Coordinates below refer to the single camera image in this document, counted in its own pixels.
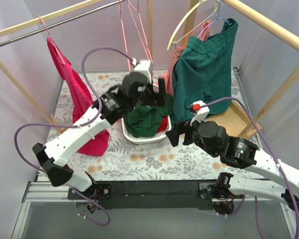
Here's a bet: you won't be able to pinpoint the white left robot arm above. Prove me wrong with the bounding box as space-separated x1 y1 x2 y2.
32 72 167 199

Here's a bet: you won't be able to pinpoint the teal shorts on hanger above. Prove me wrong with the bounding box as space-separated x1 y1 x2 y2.
170 18 238 123

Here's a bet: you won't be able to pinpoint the magenta t shirt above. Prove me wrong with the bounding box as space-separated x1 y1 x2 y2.
47 36 110 156

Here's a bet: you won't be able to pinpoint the white laundry basket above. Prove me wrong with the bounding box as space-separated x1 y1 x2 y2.
122 106 171 144

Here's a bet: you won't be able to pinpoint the metal hanging rail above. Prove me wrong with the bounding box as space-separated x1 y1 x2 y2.
0 0 124 47

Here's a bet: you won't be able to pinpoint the cream wooden hanger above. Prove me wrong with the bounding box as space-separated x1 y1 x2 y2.
167 0 220 51

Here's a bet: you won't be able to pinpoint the pink wire hanger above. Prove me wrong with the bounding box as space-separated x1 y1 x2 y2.
127 0 152 62
38 16 65 65
119 0 131 71

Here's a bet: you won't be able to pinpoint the wooden clothes rack frame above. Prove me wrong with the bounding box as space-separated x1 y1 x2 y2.
0 0 299 139

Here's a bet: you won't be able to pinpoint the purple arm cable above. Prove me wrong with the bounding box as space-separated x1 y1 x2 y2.
14 47 138 227
200 97 299 239

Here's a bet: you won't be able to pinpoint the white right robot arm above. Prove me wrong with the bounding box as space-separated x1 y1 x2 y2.
166 121 299 212

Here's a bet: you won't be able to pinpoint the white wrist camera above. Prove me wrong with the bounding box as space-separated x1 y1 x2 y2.
189 100 209 126
132 58 152 84

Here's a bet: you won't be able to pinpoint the dark green garment in basket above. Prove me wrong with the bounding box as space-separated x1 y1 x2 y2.
124 94 173 137

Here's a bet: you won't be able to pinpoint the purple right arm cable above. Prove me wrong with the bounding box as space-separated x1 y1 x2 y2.
200 97 299 239

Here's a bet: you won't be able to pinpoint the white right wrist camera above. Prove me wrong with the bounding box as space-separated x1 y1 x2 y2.
189 100 209 126

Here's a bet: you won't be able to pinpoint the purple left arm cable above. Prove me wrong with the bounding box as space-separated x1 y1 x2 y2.
14 47 138 227

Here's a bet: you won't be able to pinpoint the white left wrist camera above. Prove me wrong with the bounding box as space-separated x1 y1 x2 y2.
132 58 152 84

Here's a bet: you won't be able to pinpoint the salmon garment on hanger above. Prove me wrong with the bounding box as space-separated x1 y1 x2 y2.
162 20 212 96

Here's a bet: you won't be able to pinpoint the red garment in basket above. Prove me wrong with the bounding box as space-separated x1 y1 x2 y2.
157 116 169 133

